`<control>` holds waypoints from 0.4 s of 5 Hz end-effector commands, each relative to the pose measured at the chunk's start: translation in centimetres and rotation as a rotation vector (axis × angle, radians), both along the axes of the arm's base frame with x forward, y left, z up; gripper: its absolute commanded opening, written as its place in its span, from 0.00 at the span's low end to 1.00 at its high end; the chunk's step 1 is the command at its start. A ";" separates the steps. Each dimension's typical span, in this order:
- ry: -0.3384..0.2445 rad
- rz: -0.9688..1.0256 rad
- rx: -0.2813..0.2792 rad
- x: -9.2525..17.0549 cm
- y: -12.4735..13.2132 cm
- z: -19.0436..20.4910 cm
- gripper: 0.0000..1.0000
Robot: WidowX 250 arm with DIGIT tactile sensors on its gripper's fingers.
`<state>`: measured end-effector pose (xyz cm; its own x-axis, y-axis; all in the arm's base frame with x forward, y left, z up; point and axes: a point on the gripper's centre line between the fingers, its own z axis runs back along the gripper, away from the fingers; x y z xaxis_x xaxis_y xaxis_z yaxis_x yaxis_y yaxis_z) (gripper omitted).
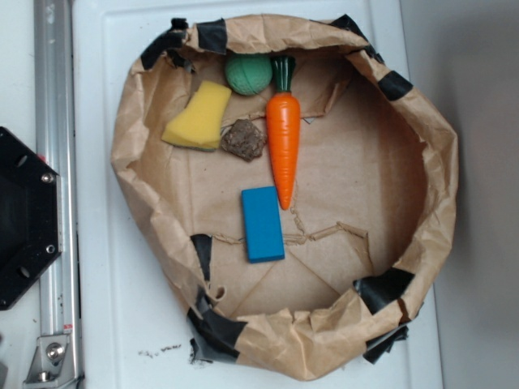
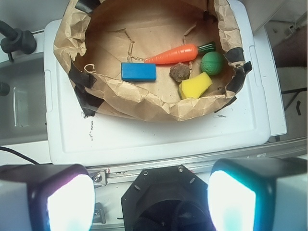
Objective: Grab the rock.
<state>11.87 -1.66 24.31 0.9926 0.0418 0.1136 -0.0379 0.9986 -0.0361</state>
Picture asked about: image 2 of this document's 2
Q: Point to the crumpled brown paper bag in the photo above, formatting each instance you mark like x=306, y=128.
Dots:
x=96, y=37

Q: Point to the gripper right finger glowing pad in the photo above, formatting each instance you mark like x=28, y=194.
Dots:
x=259, y=194

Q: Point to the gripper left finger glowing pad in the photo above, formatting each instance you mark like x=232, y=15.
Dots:
x=46, y=197

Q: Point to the white plastic bin lid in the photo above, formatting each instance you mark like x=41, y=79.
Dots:
x=107, y=140

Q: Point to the green textured ball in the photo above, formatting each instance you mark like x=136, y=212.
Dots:
x=212, y=63

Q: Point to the black octagonal mount plate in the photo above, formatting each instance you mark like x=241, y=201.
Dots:
x=166, y=199

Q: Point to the blue rectangular block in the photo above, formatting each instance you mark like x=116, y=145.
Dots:
x=138, y=72

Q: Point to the orange plastic toy carrot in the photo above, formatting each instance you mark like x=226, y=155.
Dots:
x=180, y=54

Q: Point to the yellow sponge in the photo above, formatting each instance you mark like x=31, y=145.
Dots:
x=195, y=86

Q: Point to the black knob clamp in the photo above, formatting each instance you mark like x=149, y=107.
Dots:
x=16, y=40

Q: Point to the brown rough rock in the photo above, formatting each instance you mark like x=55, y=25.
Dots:
x=180, y=72

